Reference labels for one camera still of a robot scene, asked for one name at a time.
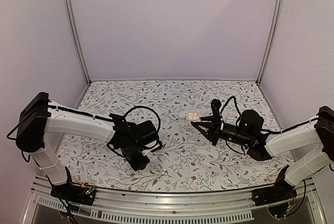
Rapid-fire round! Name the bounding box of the white earbud on mat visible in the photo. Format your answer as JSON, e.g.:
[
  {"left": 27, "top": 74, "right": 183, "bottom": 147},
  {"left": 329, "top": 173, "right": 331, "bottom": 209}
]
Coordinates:
[{"left": 178, "top": 111, "right": 188, "bottom": 119}]

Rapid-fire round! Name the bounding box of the aluminium frame post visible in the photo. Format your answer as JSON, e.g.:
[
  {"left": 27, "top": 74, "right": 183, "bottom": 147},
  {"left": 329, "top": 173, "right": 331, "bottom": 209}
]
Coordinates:
[
  {"left": 256, "top": 0, "right": 283, "bottom": 86},
  {"left": 63, "top": 0, "right": 91, "bottom": 85}
]

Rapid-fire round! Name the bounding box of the left black sleeved cable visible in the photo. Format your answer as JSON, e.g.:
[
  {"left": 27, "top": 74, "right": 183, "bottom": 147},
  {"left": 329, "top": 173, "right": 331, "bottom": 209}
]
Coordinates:
[{"left": 122, "top": 105, "right": 161, "bottom": 141}]

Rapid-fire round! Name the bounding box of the white earbud charging case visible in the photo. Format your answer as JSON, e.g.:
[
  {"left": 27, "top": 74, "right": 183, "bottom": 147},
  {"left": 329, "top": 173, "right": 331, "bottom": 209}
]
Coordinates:
[{"left": 186, "top": 110, "right": 201, "bottom": 122}]

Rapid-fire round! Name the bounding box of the right aluminium frame post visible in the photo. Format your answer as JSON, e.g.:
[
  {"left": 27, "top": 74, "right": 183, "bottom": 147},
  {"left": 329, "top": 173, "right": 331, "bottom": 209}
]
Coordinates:
[{"left": 256, "top": 0, "right": 283, "bottom": 86}]

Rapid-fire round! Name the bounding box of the left aluminium frame post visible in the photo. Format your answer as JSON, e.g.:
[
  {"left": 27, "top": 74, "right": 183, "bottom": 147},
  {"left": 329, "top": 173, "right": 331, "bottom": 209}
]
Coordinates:
[{"left": 63, "top": 0, "right": 91, "bottom": 85}]

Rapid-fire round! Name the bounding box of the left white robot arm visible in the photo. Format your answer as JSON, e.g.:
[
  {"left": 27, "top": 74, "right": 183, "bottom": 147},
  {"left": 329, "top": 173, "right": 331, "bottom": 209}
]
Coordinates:
[{"left": 7, "top": 92, "right": 162, "bottom": 200}]

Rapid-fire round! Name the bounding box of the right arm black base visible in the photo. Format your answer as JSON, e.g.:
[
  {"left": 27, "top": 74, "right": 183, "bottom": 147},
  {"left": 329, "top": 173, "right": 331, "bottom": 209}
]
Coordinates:
[{"left": 252, "top": 166, "right": 297, "bottom": 218}]

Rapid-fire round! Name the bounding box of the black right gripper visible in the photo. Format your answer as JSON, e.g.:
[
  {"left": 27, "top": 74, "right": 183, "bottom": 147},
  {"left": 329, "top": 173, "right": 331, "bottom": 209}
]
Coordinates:
[{"left": 193, "top": 115, "right": 252, "bottom": 148}]

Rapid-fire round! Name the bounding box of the floral patterned mat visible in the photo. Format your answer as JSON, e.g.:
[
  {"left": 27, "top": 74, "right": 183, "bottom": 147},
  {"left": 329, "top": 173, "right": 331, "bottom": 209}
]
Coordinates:
[{"left": 57, "top": 80, "right": 294, "bottom": 192}]

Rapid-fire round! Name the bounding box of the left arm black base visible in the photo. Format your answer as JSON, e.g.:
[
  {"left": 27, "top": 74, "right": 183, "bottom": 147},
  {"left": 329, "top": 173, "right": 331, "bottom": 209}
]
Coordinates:
[{"left": 51, "top": 167, "right": 96, "bottom": 206}]

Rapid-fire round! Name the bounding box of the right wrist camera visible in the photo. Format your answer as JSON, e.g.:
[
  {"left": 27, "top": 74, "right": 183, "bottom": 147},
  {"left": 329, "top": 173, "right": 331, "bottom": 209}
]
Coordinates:
[{"left": 211, "top": 99, "right": 222, "bottom": 120}]

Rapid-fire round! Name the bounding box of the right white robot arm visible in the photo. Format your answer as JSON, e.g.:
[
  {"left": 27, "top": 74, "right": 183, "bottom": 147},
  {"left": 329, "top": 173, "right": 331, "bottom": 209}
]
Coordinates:
[{"left": 191, "top": 106, "right": 333, "bottom": 201}]

